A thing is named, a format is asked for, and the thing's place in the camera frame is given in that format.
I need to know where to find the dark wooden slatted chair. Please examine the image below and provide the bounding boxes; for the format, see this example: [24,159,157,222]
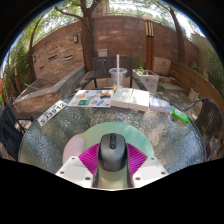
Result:
[81,55,148,91]

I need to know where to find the colourful sticker sheet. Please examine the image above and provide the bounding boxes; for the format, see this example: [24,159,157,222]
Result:
[67,89,115,108]

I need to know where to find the clear plastic cup with straw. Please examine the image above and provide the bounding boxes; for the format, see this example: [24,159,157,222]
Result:
[108,54,128,93]

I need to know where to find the brown wicker chair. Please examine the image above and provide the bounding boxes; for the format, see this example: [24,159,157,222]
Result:
[181,97,224,161]

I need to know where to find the small green object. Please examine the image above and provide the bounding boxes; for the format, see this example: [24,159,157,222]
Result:
[171,108,190,124]

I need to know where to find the open white book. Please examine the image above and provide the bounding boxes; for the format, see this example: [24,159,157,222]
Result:
[110,87,151,113]

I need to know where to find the low stone raised bed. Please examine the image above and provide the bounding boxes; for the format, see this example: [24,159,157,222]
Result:
[13,64,87,114]

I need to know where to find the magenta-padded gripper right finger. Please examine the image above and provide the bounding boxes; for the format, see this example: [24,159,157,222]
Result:
[126,143,170,189]

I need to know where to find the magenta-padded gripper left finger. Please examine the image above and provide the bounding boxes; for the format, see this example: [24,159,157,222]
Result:
[54,143,101,189]

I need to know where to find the forked tree trunk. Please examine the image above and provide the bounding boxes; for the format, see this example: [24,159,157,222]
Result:
[54,0,104,73]

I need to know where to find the pastel green pink mouse pad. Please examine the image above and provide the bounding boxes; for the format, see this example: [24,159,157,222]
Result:
[61,121,155,190]

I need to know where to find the dark grey computer mouse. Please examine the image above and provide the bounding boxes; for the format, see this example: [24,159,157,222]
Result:
[96,132,129,172]

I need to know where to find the tall wooden lamp post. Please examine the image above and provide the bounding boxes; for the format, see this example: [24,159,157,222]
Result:
[143,14,155,72]

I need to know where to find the blue-edged notebook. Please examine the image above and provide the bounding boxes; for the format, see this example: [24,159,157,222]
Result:
[148,96,173,113]

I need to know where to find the grey wall utility box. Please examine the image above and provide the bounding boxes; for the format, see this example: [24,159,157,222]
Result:
[97,48,109,58]

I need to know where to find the slender curved tree trunk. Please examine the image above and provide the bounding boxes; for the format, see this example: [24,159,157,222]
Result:
[159,3,186,64]

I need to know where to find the white planter with plant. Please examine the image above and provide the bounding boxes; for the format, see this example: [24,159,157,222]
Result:
[132,66,160,94]

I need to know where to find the curved wooden bench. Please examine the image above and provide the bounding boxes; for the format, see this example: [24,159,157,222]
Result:
[169,61,224,111]

